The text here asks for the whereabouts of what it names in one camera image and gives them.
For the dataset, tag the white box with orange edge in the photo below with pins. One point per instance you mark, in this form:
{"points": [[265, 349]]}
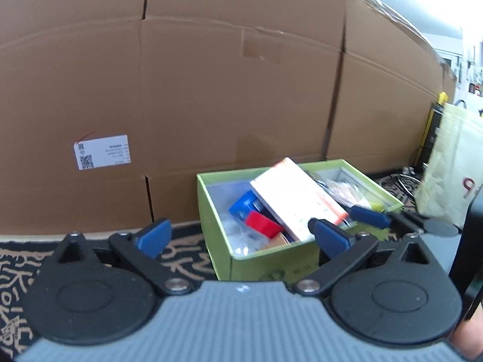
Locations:
{"points": [[294, 196]]}

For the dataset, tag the light green box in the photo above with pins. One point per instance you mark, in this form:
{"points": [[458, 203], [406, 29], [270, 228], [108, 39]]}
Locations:
{"points": [[215, 226]]}

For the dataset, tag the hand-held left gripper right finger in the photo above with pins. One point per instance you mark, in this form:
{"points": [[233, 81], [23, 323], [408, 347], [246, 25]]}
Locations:
{"points": [[332, 239]]}

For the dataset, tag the blue box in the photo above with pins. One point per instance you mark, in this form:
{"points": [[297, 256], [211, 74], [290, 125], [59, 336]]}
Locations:
{"points": [[241, 205]]}

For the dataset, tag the brown small box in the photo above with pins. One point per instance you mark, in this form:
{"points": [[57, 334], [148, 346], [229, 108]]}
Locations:
{"points": [[279, 239]]}

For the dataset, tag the white shipping label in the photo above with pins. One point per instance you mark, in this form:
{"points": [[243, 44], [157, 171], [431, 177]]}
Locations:
{"points": [[102, 152]]}

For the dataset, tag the cream tote bag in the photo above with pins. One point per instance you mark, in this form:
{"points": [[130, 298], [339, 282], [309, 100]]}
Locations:
{"points": [[449, 166]]}

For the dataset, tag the pale orange patterned packet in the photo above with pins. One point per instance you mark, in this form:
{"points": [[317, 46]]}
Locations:
{"points": [[343, 192]]}

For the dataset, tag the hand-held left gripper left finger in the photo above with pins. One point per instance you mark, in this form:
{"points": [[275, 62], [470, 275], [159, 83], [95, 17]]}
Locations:
{"points": [[154, 235]]}

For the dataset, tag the black tan letter-print mat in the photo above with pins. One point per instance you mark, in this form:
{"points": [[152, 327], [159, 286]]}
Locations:
{"points": [[188, 260]]}

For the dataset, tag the person's right forearm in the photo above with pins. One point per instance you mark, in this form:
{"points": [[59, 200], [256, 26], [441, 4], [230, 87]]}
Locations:
{"points": [[469, 333]]}

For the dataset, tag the small yellow item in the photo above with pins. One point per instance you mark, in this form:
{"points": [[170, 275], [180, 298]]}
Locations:
{"points": [[376, 206]]}

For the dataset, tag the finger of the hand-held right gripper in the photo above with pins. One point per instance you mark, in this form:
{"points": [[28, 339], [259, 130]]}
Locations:
{"points": [[313, 225], [369, 215]]}

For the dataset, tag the yellow black pole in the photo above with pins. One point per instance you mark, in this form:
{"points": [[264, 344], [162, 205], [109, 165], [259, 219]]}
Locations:
{"points": [[434, 128]]}

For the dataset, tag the large cardboard box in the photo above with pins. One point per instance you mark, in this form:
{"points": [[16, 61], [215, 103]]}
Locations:
{"points": [[226, 83]]}

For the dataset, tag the red small box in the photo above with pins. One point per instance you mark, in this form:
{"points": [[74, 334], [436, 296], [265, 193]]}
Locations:
{"points": [[262, 224]]}

